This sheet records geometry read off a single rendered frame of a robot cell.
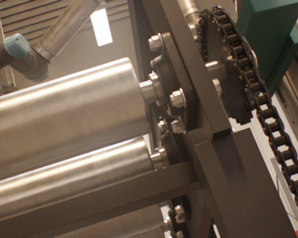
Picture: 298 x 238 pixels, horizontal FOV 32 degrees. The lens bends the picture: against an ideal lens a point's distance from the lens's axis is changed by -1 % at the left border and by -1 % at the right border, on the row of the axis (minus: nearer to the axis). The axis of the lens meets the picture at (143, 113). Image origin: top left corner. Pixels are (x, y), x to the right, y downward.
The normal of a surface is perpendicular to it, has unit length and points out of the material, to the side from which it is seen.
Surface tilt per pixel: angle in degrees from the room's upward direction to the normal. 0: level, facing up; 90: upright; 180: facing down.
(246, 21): 90
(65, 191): 116
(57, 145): 149
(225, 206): 90
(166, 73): 93
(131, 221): 132
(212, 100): 90
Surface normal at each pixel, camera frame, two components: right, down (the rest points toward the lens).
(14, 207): 0.04, -0.10
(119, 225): 0.12, 0.18
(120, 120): 0.20, 0.44
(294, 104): 0.05, -0.45
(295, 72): -0.95, 0.25
